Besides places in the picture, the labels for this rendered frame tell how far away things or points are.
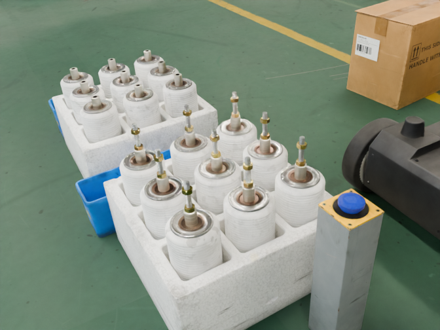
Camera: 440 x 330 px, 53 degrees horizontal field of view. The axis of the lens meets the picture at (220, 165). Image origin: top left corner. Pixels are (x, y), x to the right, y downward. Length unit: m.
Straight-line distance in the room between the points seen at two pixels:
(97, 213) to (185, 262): 0.40
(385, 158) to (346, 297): 0.41
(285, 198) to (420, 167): 0.33
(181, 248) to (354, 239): 0.28
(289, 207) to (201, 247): 0.21
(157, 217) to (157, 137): 0.42
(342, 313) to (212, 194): 0.32
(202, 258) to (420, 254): 0.55
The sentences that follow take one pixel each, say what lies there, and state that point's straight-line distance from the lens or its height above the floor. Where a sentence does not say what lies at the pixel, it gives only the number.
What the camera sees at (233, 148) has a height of 0.22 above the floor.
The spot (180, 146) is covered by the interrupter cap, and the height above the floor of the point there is 0.25.
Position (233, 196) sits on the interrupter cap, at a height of 0.25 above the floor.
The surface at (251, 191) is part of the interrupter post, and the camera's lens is 0.79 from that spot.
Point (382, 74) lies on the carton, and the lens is 1.69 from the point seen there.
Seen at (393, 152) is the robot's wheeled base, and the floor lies 0.19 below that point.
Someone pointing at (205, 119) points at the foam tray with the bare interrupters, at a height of 0.16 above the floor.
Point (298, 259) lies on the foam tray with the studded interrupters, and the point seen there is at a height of 0.13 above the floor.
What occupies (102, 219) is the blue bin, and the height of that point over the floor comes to 0.06.
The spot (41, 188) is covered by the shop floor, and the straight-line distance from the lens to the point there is 1.40.
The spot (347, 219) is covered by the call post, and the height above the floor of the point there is 0.31.
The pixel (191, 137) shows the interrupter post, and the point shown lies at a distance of 0.96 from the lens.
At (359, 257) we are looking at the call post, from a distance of 0.74.
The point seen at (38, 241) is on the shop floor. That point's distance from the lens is 1.22.
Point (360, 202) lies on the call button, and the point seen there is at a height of 0.33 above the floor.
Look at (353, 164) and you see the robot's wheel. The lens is 1.15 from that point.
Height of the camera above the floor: 0.76
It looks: 34 degrees down
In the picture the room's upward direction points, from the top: 4 degrees counter-clockwise
